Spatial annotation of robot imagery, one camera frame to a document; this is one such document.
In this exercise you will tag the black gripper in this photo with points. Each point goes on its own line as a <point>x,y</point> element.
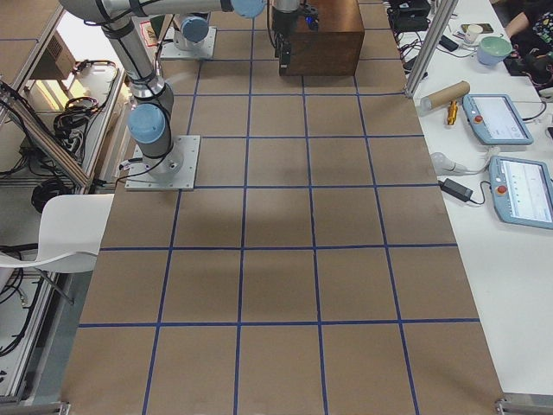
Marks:
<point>282,23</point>

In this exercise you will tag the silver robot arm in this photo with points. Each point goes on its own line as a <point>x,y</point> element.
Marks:
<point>149,123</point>
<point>191,32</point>

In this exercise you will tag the dark wooden drawer cabinet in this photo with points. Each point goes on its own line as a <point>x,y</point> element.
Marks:
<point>334,49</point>

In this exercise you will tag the cardboard tube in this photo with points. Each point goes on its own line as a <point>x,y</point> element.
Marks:
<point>445,95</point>

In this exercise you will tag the white handheld device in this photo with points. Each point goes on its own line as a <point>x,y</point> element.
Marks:
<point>443,166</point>

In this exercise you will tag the white paper cup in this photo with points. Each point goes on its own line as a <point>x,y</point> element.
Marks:
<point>472,33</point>

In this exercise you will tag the green ceramic bowl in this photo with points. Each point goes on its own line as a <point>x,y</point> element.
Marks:
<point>492,50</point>

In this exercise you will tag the upper teach pendant tablet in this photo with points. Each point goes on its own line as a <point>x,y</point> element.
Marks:
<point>495,120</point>

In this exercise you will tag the teach pendant tablet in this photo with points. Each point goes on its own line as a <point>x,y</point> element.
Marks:
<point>521,191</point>
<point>495,120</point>

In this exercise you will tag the black power adapter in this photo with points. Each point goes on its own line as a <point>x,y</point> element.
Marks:
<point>455,189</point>

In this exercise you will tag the white plastic chair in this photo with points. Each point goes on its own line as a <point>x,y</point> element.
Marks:
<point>71,230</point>

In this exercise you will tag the lower teach pendant tablet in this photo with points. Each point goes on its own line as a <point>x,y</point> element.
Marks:
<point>521,191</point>

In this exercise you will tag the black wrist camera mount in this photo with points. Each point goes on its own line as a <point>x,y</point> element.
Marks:
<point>287,13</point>

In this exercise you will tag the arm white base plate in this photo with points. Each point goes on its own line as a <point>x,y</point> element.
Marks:
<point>176,47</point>
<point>176,171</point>

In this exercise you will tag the aluminium frame post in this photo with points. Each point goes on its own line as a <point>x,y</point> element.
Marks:
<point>443,13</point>

